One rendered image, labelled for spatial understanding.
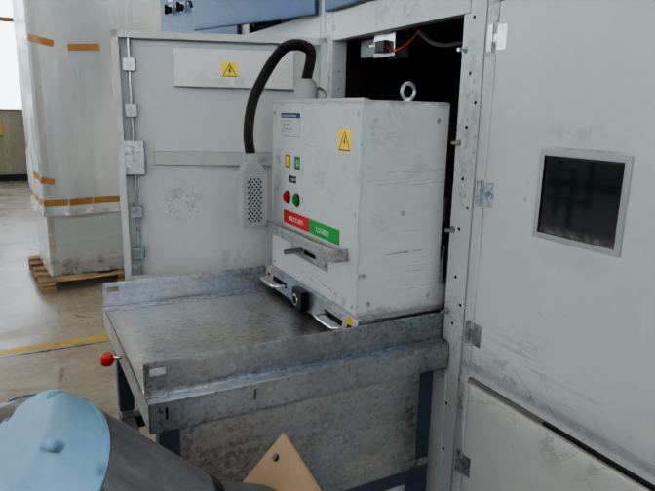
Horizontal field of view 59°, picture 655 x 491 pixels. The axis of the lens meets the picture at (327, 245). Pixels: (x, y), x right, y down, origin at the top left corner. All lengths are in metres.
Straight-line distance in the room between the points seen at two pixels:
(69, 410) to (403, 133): 0.93
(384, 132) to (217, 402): 0.64
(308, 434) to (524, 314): 0.51
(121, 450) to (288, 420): 0.75
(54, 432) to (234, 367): 0.68
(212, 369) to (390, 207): 0.50
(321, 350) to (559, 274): 0.50
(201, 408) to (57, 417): 0.64
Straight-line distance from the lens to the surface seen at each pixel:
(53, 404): 0.56
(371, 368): 1.29
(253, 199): 1.60
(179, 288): 1.68
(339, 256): 1.29
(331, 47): 1.82
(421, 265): 1.36
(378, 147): 1.25
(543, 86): 1.13
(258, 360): 1.19
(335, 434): 1.34
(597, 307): 1.07
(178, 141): 1.85
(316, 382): 1.23
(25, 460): 0.53
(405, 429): 1.45
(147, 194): 1.87
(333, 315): 1.37
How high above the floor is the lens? 1.36
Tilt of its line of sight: 13 degrees down
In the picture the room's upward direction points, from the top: 1 degrees clockwise
